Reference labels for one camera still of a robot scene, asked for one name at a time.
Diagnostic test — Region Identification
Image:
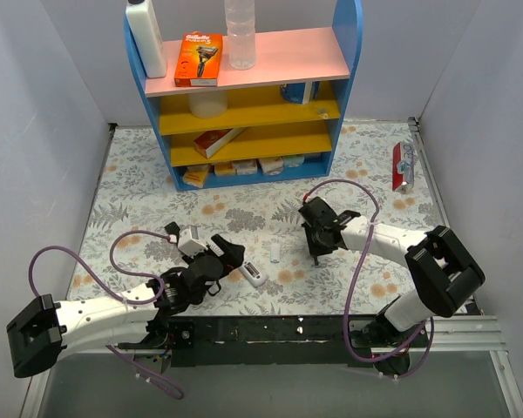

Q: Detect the white remote control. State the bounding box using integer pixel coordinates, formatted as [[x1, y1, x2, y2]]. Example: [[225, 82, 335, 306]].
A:
[[239, 261, 268, 288]]

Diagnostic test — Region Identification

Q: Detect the white battery cover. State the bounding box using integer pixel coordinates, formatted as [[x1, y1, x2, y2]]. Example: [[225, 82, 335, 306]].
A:
[[269, 243, 281, 263]]

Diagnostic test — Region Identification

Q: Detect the black remote control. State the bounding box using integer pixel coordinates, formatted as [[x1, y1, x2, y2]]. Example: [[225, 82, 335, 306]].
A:
[[164, 222, 180, 238]]

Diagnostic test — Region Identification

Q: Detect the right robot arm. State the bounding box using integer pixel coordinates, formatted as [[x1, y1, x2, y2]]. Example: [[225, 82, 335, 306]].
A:
[[299, 197, 486, 347]]

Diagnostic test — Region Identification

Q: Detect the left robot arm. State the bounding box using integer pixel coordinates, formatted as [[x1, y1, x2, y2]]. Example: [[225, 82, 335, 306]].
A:
[[6, 234, 245, 378]]

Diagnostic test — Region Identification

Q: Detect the mint green sponge pack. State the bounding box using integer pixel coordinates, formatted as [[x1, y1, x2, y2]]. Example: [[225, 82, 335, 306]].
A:
[[282, 155, 305, 168]]

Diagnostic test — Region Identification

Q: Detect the white sponge pack tilted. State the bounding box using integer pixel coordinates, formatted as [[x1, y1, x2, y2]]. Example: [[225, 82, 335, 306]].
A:
[[258, 157, 284, 176]]

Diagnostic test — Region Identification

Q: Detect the yellow Kamenoko sponge pack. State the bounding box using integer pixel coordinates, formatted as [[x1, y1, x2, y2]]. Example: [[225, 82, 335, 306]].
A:
[[182, 169, 209, 189]]

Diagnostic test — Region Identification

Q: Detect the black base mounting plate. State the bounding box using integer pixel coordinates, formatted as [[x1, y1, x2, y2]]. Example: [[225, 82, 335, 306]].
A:
[[156, 315, 428, 369]]

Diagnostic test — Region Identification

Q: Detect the red and white long box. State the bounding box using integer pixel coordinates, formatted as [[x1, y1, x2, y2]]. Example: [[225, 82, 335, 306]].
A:
[[194, 128, 245, 158]]

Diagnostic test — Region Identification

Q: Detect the small clear wrapped item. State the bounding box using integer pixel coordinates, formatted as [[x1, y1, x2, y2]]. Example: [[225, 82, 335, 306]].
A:
[[317, 108, 329, 119]]

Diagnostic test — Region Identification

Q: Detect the blue wooden shelf unit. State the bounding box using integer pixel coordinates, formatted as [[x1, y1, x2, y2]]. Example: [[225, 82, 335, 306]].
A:
[[124, 1, 363, 192]]

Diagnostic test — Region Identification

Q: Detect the blue and white can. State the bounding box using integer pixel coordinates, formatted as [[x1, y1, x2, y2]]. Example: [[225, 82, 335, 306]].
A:
[[280, 81, 320, 105]]

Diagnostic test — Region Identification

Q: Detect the orange Gillette razor box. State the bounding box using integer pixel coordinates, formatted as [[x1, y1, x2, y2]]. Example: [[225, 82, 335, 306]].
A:
[[174, 32, 223, 87]]

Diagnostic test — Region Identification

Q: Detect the white plastic bottle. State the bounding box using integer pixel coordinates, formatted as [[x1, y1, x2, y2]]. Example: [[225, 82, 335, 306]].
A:
[[126, 0, 167, 78]]

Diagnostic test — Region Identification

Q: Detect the clear plastic water bottle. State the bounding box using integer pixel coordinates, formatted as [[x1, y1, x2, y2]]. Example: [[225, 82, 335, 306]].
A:
[[224, 0, 256, 70]]

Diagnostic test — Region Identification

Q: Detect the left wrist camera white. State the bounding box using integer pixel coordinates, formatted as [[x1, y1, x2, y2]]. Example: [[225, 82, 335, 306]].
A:
[[168, 226, 207, 258]]

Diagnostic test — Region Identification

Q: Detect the aluminium rail frame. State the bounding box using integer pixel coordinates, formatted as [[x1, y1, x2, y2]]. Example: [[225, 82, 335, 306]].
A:
[[19, 116, 523, 418]]

